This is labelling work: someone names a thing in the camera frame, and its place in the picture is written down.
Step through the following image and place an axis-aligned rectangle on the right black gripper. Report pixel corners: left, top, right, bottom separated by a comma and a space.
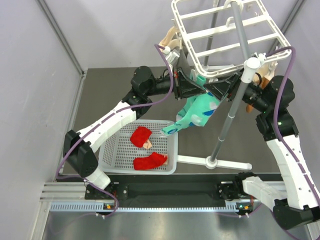
202, 66, 270, 113

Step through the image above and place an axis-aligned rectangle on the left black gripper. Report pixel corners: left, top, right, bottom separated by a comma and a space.
145, 66, 206, 101

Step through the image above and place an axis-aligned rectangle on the mint green patterned sock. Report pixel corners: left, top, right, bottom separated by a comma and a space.
190, 70, 207, 87

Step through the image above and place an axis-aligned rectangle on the white clip sock hanger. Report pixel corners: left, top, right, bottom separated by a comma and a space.
171, 0, 291, 79

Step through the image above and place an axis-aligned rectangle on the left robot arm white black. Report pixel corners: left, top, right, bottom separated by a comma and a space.
62, 66, 206, 199

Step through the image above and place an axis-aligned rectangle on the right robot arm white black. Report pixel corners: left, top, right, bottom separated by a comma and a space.
223, 75, 320, 230

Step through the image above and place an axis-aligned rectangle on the grey beige sock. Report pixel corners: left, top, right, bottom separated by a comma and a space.
176, 49, 193, 77

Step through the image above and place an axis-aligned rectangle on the grey drying rack stand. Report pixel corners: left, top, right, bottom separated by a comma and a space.
176, 0, 261, 170

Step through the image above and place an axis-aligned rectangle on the orange brown sock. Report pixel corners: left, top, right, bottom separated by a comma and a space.
245, 59, 279, 114

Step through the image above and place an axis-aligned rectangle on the beige cuffed sock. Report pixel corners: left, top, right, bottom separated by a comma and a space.
158, 26, 183, 50

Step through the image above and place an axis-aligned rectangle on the red sock back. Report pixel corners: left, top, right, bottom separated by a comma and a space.
130, 126, 152, 150

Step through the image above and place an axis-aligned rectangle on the red sock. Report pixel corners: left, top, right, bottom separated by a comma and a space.
133, 152, 168, 171
130, 126, 152, 150

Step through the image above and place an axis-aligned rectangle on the red sock front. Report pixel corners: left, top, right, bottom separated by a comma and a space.
133, 152, 168, 171

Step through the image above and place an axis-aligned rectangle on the white plastic laundry basket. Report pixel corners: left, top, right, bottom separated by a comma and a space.
98, 119, 178, 175

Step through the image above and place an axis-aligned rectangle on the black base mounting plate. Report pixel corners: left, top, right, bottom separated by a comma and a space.
85, 181, 247, 202

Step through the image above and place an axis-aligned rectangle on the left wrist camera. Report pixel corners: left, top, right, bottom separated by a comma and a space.
162, 46, 180, 66

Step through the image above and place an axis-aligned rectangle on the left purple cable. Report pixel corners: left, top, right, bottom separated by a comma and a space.
53, 43, 180, 218

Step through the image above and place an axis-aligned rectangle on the purple cable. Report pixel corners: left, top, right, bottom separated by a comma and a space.
267, 46, 320, 240
53, 43, 180, 218

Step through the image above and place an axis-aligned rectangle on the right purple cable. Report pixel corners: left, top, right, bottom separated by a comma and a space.
267, 46, 320, 240

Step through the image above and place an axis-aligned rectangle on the grey slotted cable duct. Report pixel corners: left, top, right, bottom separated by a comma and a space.
50, 202, 252, 213

